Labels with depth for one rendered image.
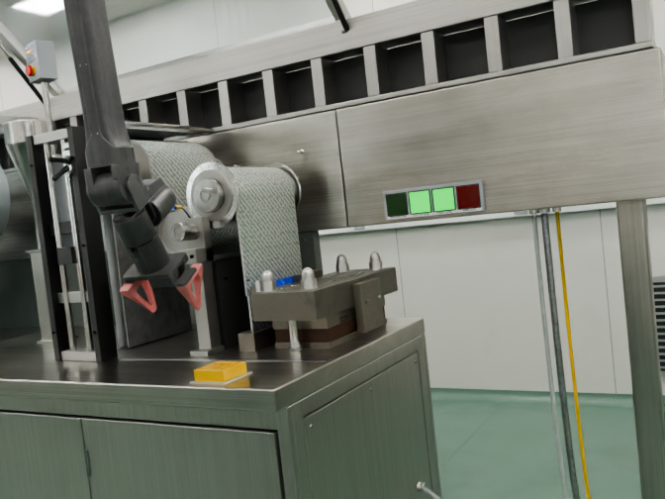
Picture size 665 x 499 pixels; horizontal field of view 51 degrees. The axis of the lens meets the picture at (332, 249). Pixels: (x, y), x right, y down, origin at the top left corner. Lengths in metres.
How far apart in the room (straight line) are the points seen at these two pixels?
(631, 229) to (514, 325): 2.44
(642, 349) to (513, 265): 2.34
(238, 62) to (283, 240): 0.54
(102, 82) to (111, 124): 0.06
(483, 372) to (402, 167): 2.66
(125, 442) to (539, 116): 1.10
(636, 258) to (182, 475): 1.09
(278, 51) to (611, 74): 0.83
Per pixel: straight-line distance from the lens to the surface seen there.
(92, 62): 1.17
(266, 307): 1.48
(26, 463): 1.77
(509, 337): 4.13
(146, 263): 1.21
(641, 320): 1.75
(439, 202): 1.66
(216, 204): 1.55
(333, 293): 1.48
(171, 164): 1.76
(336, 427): 1.38
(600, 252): 3.95
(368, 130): 1.74
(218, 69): 2.01
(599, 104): 1.58
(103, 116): 1.16
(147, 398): 1.38
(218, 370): 1.29
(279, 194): 1.69
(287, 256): 1.69
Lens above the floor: 1.18
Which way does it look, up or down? 3 degrees down
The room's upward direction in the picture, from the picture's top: 6 degrees counter-clockwise
